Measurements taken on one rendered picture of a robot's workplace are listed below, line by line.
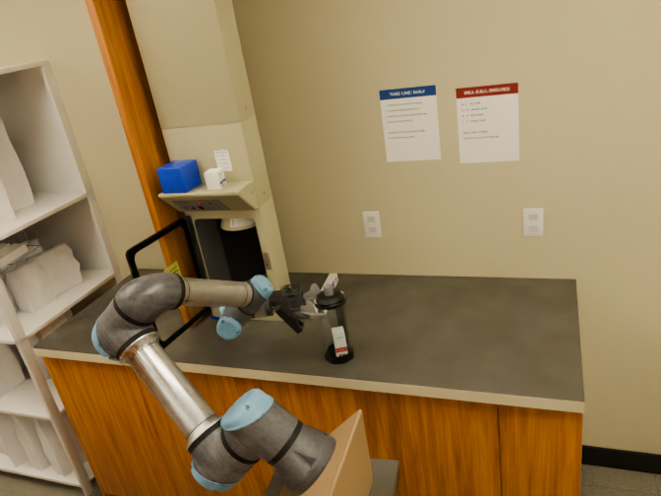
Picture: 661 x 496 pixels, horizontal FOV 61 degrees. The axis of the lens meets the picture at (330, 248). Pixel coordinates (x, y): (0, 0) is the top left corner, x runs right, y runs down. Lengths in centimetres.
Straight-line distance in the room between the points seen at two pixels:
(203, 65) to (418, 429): 136
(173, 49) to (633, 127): 153
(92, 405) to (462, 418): 155
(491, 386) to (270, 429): 73
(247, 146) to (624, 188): 130
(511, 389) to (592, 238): 76
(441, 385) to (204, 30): 131
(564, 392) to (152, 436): 161
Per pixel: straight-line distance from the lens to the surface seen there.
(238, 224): 208
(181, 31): 196
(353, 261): 244
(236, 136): 193
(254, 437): 130
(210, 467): 139
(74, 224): 320
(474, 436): 188
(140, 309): 143
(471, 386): 174
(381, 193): 227
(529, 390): 174
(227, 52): 190
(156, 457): 262
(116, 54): 205
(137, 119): 208
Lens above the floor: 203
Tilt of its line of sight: 24 degrees down
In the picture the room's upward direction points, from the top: 10 degrees counter-clockwise
